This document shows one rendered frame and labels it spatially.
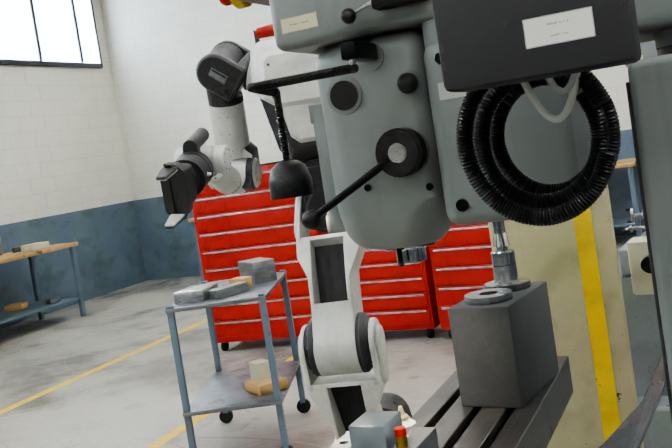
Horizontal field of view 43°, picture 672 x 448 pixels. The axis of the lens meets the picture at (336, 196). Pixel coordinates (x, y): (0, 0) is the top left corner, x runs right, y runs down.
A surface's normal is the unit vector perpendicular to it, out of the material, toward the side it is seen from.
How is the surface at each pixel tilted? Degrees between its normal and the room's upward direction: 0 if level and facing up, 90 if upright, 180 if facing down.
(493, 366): 90
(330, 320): 65
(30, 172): 90
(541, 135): 90
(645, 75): 90
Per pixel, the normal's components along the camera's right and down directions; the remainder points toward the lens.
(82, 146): 0.90, -0.11
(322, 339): -0.26, -0.33
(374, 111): -0.40, 0.11
